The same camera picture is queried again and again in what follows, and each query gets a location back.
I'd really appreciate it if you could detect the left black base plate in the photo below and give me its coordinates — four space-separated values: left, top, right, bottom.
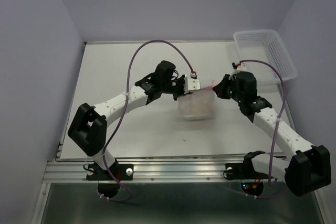
85 163 135 182

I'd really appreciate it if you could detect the aluminium mounting rail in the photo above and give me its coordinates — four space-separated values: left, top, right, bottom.
41 155 321 184

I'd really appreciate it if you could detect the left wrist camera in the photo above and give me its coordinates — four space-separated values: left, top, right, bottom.
184 76 201 95

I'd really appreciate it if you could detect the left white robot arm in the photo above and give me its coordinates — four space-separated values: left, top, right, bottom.
68 60 187 179

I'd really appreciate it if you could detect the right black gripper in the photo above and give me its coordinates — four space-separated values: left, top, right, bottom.
214 73 244 102

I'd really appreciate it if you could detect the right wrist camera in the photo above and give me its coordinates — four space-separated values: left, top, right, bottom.
232 62 247 74

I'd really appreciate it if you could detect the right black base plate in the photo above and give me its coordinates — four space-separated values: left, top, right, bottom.
223 151 268 180

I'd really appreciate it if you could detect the white plastic basket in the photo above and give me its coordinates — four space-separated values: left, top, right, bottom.
233 29 298 85

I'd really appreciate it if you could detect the white mesh laundry bag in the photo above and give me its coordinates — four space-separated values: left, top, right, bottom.
177 81 215 121

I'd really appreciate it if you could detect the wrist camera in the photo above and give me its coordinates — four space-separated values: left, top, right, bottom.
184 76 201 95
232 62 247 74

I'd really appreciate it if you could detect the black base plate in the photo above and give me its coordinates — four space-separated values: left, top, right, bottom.
223 151 268 180
85 163 135 182

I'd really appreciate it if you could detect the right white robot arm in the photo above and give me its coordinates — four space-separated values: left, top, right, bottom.
213 71 332 196

